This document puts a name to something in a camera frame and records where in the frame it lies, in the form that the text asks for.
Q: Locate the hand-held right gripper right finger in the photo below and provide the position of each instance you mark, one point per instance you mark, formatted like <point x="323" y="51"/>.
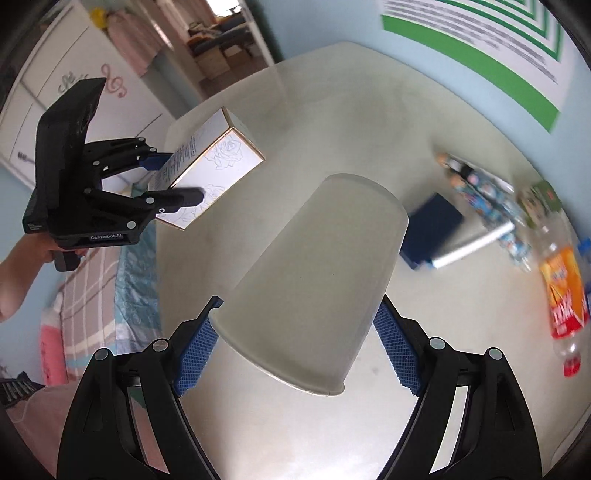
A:
<point x="397" y="350"/>

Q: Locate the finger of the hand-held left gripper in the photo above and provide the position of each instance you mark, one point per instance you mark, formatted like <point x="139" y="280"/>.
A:
<point x="180" y="196"/>
<point x="154" y="161"/>

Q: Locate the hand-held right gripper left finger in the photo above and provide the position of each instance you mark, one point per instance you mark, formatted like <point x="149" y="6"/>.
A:
<point x="198" y="346"/>

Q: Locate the white rose print box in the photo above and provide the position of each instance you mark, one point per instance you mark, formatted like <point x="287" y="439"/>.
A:
<point x="221" y="157"/>

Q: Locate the white paper cup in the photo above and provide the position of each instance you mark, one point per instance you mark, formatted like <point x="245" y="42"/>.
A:
<point x="314" y="277"/>

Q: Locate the blue label plastic bottle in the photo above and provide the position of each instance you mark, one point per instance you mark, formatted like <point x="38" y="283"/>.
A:
<point x="586" y="277"/>

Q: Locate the green flower print tin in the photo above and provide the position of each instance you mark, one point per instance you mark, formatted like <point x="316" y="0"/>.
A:
<point x="547" y="196"/>

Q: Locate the person's left forearm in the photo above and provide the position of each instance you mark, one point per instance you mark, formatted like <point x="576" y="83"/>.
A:
<point x="11" y="290"/>

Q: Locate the person's left hand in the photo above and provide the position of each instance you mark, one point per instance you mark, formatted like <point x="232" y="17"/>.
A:
<point x="39" y="251"/>

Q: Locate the teal patterned cloth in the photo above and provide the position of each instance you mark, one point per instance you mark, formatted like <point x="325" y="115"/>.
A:
<point x="138" y="277"/>

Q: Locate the white wardrobe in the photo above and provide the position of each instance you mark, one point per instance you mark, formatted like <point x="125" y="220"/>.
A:
<point x="46" y="92"/>

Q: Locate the cardboard box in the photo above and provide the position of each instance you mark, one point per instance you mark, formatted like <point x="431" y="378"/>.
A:
<point x="212" y="62"/>

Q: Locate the plaid blanket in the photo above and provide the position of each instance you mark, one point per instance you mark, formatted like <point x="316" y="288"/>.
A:
<point x="92" y="300"/>

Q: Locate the pink hanging clothes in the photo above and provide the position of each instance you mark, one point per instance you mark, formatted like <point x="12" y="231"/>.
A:
<point x="134" y="41"/>

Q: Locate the dark blue box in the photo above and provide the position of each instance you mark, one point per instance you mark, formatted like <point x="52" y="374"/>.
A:
<point x="429" y="230"/>

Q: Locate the white tube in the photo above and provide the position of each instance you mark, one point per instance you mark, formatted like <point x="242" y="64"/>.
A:
<point x="475" y="242"/>

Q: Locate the grey blue sofa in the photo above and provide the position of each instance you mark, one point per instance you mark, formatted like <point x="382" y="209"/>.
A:
<point x="217" y="34"/>

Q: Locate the pink pillow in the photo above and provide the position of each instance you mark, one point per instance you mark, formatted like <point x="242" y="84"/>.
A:
<point x="53" y="346"/>

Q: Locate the yellow item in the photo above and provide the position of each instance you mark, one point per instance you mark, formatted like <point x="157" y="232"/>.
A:
<point x="98" y="17"/>

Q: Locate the orange label plastic bottle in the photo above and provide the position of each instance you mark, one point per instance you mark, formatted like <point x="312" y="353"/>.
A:
<point x="563" y="295"/>

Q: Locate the colourful printed plastic wrapper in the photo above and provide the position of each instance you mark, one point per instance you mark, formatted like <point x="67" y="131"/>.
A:
<point x="485" y="194"/>

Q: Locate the white door frame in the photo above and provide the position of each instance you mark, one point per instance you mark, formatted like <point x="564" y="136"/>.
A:
<point x="263" y="32"/>

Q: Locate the green and white wall poster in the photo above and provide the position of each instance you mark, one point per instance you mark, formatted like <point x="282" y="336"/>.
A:
<point x="508" y="69"/>

